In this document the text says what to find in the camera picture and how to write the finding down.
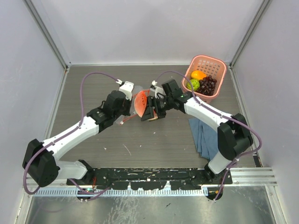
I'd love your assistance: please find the blue folded cloth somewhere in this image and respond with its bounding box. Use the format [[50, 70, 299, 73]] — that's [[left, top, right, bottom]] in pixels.
[[188, 118, 219, 161]]

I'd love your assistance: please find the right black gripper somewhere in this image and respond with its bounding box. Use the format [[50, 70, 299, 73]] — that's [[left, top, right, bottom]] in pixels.
[[141, 96, 173, 122]]

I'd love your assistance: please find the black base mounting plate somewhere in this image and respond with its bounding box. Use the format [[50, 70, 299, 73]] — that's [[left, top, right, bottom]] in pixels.
[[75, 168, 224, 190]]

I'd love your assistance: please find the clear red zip top bag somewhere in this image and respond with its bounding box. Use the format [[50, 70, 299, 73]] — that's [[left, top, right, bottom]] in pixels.
[[115, 85, 150, 125]]

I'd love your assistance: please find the pink plastic basket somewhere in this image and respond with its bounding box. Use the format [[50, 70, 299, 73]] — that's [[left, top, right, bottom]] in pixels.
[[181, 55, 227, 104]]

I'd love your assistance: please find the right aluminium frame post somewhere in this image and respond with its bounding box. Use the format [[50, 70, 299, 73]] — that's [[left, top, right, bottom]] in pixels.
[[229, 0, 272, 68]]

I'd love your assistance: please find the aluminium frame post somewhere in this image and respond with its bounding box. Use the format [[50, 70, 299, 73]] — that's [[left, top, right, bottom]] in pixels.
[[23, 0, 71, 70], [229, 0, 272, 68]]

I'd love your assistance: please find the left aluminium frame post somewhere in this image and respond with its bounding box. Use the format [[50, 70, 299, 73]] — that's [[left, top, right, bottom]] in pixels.
[[23, 0, 71, 70]]

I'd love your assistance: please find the green custard apple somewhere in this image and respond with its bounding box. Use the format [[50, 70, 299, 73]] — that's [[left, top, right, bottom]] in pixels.
[[186, 79, 200, 91]]

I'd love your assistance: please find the aluminium front rail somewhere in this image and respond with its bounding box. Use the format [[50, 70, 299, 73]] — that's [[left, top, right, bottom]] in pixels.
[[22, 167, 278, 187]]

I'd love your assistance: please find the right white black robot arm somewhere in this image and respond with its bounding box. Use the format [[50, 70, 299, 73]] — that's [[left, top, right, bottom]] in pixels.
[[134, 79, 253, 184]]

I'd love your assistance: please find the slotted cable duct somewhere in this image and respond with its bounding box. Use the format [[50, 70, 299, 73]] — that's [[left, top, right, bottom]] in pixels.
[[34, 187, 208, 197]]

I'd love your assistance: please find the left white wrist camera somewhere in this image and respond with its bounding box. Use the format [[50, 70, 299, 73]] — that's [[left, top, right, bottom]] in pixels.
[[116, 79, 134, 101]]

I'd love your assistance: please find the dark purple grape bunch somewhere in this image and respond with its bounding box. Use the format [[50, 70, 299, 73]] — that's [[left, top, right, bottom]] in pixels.
[[197, 75, 217, 96]]

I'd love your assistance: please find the yellow orange mango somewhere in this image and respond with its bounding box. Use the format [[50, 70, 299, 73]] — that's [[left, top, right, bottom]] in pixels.
[[191, 70, 206, 80]]

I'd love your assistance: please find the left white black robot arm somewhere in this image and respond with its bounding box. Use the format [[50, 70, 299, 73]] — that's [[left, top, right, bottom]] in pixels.
[[22, 90, 132, 187]]

